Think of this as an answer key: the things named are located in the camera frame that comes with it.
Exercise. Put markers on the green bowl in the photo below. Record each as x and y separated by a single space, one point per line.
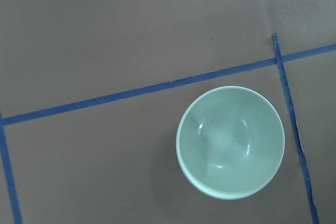
230 142

